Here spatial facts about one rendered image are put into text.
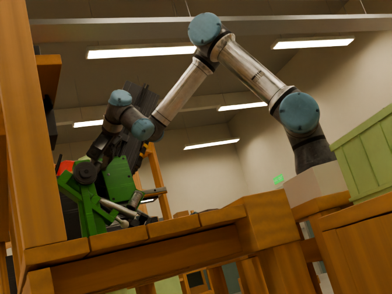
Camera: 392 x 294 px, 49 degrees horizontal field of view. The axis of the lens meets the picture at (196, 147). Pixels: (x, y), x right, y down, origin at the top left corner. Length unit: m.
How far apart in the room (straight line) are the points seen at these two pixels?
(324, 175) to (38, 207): 0.83
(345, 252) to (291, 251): 0.17
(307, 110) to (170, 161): 10.31
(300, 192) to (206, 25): 0.63
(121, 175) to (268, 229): 0.77
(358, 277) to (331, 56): 7.95
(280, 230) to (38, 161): 0.65
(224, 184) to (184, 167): 1.25
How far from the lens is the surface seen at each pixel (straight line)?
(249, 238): 1.18
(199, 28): 1.45
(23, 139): 1.07
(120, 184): 1.73
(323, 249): 1.29
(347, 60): 8.58
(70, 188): 1.39
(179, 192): 11.36
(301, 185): 1.42
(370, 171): 1.06
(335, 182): 1.38
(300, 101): 1.32
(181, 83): 1.58
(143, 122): 1.46
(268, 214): 1.19
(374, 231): 1.00
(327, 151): 1.43
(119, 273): 1.10
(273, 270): 1.21
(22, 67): 1.15
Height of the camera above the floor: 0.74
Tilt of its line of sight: 16 degrees up
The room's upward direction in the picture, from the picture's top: 15 degrees counter-clockwise
